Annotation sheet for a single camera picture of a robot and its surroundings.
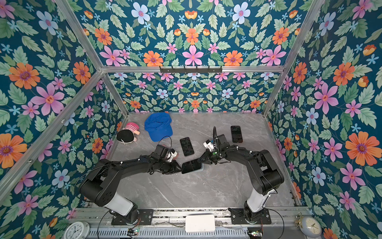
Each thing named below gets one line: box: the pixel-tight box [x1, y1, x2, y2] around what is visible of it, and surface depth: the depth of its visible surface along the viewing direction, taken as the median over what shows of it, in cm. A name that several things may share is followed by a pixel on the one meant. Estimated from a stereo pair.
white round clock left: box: [63, 221, 91, 239], surface depth 69 cm
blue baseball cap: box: [144, 112, 174, 142], surface depth 110 cm
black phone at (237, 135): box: [230, 125, 244, 144], surface depth 109 cm
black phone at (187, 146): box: [179, 136, 195, 157], surface depth 101 cm
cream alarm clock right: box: [294, 212, 323, 238], surface depth 69 cm
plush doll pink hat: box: [115, 121, 141, 145], surface depth 100 cm
